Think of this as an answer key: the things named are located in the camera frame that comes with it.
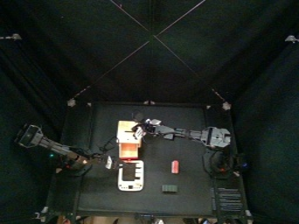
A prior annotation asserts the red and white nigiri sushi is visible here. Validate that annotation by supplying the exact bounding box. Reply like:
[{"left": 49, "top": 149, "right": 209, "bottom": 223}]
[{"left": 170, "top": 159, "right": 181, "bottom": 175}]

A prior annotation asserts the sushi roll with red centre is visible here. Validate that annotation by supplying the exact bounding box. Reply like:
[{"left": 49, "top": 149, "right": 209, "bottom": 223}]
[{"left": 161, "top": 184, "right": 180, "bottom": 193}]

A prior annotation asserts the pale wooden toy block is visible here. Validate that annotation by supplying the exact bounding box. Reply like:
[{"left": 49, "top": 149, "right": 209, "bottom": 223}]
[{"left": 116, "top": 120, "right": 142, "bottom": 144}]

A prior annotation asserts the wooden box with red face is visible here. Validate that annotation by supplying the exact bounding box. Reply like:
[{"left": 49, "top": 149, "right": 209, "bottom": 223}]
[{"left": 117, "top": 143, "right": 141, "bottom": 161}]

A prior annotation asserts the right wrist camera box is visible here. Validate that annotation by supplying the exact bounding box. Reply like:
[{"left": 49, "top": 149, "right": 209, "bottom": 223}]
[{"left": 145, "top": 118, "right": 164, "bottom": 128}]

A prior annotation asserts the thin pale diagonal cord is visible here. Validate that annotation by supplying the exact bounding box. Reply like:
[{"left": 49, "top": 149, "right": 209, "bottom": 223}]
[
  {"left": 72, "top": 0, "right": 206, "bottom": 100},
  {"left": 108, "top": 0, "right": 228, "bottom": 103}
]

